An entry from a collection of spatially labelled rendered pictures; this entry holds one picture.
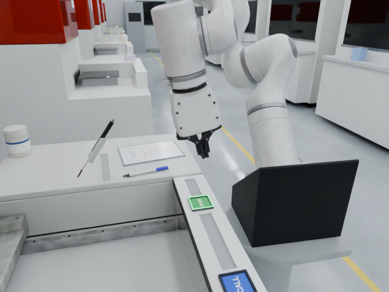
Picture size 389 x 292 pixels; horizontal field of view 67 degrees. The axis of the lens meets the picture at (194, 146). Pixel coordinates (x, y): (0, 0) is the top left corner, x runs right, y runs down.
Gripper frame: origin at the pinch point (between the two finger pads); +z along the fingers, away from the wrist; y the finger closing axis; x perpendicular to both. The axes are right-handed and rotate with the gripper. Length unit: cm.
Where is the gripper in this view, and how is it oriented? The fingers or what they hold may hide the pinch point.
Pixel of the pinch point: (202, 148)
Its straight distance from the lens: 69.7
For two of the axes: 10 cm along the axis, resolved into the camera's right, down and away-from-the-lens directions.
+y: 9.5, -2.8, 1.3
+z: 2.0, 8.8, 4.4
